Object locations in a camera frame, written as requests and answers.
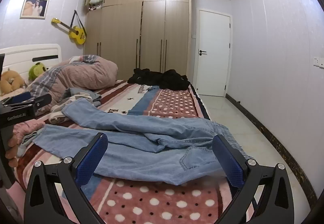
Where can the black clothes pile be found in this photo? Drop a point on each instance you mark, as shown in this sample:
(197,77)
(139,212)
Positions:
(168,80)

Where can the beige wooden wardrobe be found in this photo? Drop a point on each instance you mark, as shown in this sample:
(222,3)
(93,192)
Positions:
(153,34)

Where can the striped polka dot blanket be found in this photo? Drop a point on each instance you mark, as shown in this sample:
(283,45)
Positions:
(116,200)

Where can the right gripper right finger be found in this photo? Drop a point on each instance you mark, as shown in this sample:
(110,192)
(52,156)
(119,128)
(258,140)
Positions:
(267,188)

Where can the green plush toy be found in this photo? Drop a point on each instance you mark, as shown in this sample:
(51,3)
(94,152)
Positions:
(37,70)

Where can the yellow ukulele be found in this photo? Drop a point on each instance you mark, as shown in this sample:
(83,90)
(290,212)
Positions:
(78,34)

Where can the framed portrait photo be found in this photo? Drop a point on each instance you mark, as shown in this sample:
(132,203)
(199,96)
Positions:
(34,9)

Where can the person's left hand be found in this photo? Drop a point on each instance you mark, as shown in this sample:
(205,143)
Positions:
(11,153)

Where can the light blue denim pants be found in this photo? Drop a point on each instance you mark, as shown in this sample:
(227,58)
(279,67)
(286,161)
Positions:
(140,148)

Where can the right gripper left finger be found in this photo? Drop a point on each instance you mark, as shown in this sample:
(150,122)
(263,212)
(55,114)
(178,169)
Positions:
(42,202)

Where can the white headboard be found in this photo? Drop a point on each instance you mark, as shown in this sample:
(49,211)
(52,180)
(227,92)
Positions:
(22,58)

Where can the brown teddy bear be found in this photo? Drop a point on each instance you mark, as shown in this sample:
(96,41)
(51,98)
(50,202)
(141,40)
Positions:
(11,81)

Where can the pink plaid comforter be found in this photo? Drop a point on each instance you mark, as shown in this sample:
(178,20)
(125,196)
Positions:
(88,72)

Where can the grey folded garment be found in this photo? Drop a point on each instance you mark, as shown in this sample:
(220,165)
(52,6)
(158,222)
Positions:
(95,98)

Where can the pink garment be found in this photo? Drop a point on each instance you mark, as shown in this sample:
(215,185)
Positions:
(23,129)

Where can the white bedroom door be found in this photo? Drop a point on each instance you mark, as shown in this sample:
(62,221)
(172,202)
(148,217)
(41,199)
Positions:
(213,47)

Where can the white wall socket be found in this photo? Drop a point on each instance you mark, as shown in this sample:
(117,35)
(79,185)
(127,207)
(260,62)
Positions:
(318,62)

